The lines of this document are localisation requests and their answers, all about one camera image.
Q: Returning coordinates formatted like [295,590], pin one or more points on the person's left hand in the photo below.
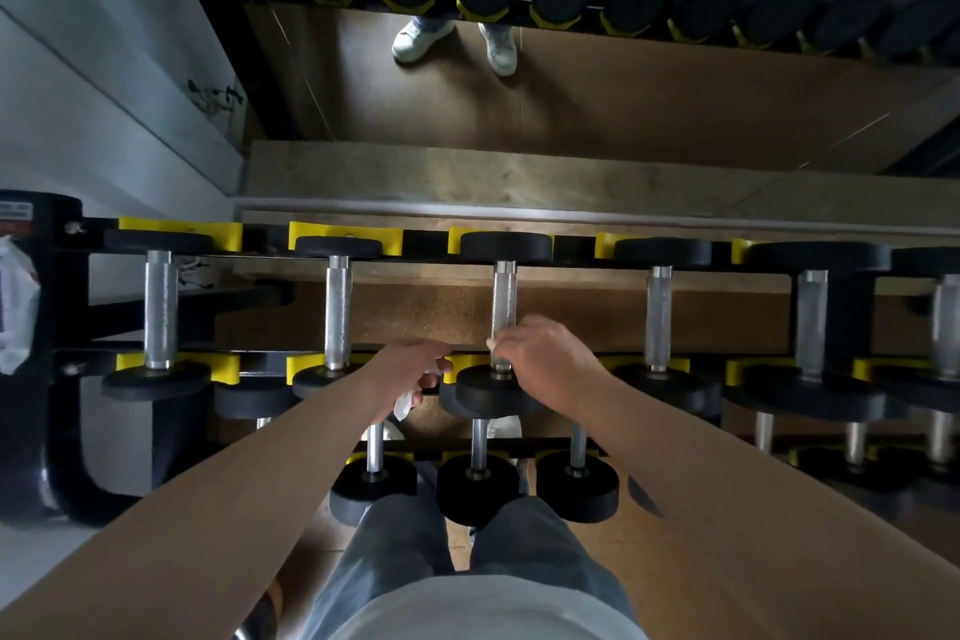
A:
[397,369]

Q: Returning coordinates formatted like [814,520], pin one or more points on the person's right hand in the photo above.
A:
[551,362]

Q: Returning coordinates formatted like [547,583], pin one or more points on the person's left thumb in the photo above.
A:
[436,371]

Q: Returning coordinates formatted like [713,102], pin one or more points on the person's right fingers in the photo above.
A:
[517,343]

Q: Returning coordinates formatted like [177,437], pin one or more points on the white cleaning cloth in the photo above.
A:
[405,405]

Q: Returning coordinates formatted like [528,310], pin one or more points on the person's left forearm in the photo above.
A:
[195,519]

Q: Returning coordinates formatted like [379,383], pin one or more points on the person's right forearm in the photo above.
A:
[750,512]

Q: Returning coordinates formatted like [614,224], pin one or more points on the person's white left shoe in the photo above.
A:
[394,432]

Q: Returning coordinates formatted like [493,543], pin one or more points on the person's white shoe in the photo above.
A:
[506,428]
[394,432]

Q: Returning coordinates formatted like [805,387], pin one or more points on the person's white right shoe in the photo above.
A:
[506,428]

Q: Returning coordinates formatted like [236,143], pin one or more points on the wooden ledge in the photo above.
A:
[525,182]

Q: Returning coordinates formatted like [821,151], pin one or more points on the person's grey jeans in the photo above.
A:
[405,534]

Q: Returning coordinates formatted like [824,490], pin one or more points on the person's white shirt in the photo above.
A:
[487,613]

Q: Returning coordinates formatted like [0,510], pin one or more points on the rows of black dumbbells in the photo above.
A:
[161,302]

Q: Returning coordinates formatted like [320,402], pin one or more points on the black rack with yellow cradles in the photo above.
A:
[45,362]

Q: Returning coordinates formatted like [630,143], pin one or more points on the white plastic bag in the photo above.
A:
[15,309]

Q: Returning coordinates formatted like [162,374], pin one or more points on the wall mirror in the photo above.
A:
[600,107]

